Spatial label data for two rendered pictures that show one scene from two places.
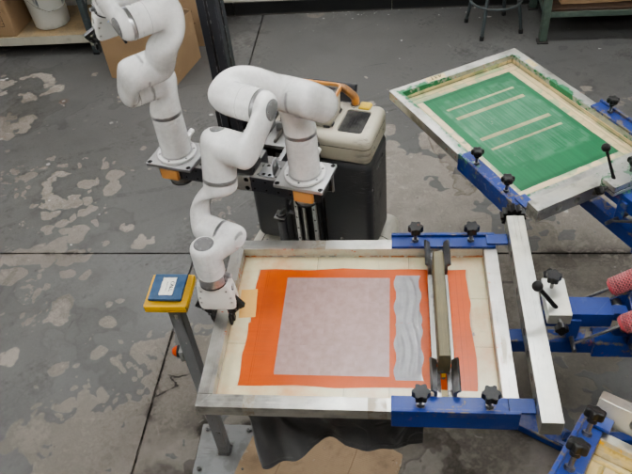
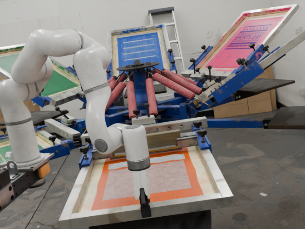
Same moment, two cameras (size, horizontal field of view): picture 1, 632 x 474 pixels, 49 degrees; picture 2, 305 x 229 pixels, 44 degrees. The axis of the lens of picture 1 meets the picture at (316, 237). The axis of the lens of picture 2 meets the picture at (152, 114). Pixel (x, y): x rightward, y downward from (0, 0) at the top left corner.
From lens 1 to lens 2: 2.15 m
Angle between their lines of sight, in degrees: 87
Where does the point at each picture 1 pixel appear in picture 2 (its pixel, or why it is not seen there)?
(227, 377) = not seen: hidden behind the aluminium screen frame
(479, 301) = not seen: hidden behind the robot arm
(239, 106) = (75, 36)
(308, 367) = (182, 179)
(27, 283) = not seen: outside the picture
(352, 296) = (123, 177)
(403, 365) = (175, 157)
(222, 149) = (101, 51)
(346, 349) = (166, 172)
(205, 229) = (115, 131)
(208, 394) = (221, 193)
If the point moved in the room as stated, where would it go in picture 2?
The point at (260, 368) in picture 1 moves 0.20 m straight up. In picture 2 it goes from (187, 193) to (180, 141)
